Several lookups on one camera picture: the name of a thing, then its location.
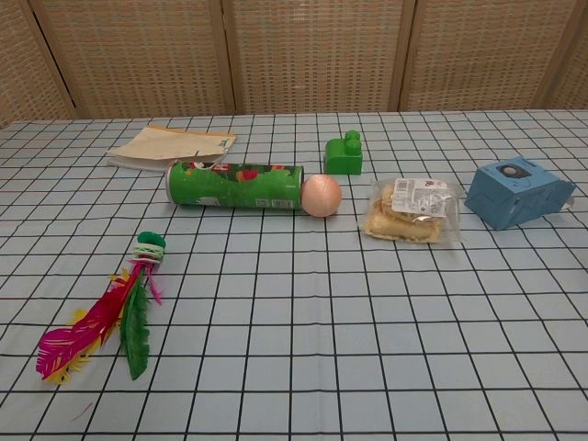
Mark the colourful small toy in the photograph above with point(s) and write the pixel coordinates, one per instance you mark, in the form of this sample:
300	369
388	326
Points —
117	305

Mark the green toy building block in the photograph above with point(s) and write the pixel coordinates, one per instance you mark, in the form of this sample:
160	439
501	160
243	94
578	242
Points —
343	157

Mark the beige paper notebook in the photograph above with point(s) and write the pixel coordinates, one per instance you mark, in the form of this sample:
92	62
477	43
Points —
172	147

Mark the green chip can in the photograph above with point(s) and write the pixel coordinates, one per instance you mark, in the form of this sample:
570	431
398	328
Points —
234	186

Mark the packaged bread snack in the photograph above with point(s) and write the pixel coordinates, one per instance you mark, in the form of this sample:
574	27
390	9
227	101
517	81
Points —
411	210

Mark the blue checkered tablecloth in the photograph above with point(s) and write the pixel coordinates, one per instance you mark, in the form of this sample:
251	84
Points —
294	298

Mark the blue cardboard box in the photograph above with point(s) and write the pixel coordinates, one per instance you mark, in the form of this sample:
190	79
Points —
516	195

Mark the woven folding screen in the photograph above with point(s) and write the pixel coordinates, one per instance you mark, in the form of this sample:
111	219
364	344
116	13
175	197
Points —
294	55

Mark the peach pink ball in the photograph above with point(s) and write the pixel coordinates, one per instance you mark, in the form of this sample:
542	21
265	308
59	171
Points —
322	195

